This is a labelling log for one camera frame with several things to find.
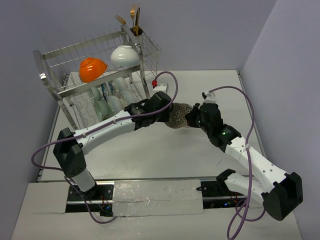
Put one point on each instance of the white bowl brown pattern stack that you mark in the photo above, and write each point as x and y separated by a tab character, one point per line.
125	56

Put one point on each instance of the white orange bottom bowl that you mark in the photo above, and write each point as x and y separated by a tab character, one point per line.
91	69

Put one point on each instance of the perforated steel cutlery holder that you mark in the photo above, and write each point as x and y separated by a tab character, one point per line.
130	39

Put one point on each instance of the taped white cover sheet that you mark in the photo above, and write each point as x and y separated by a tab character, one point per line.
157	198

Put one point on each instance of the gold knife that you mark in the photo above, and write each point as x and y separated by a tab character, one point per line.
137	17

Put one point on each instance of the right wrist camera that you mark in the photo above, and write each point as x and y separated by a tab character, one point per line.
209	97

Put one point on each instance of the white bowl orange stack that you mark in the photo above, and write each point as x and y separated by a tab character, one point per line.
115	103

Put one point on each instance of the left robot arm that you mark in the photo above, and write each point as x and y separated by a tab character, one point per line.
71	147

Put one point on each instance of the blue floral bowl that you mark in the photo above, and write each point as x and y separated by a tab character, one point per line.
110	88

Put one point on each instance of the white bowl front stack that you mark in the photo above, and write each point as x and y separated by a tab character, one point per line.
127	97

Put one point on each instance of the brown lattice pattern bowl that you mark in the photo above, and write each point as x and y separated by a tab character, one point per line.
177	114

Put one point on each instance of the stainless steel dish rack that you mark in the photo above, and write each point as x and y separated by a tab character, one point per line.
72	73

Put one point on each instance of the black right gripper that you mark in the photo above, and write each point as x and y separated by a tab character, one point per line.
190	116

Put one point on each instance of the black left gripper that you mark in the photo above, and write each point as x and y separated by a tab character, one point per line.
166	108

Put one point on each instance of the black mounting rail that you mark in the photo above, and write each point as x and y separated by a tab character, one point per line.
99	199

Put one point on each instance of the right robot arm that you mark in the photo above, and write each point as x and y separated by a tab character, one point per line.
278	191

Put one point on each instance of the gold fork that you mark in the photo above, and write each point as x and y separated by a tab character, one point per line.
132	15

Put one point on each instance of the mint bowl gold rim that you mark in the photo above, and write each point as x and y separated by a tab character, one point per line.
102	110

